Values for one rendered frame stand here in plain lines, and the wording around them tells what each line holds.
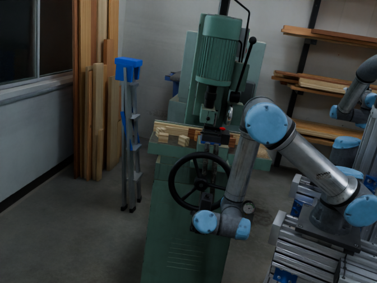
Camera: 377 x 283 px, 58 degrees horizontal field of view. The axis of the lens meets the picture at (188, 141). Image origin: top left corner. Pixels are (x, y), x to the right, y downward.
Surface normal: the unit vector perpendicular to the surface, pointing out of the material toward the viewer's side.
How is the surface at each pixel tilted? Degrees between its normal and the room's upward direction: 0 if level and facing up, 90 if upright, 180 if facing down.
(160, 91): 90
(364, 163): 90
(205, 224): 61
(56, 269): 0
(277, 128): 86
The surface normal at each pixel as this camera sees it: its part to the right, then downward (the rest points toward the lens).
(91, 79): 0.98, 0.15
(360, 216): 0.04, 0.39
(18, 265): 0.15, -0.94
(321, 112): -0.18, 0.29
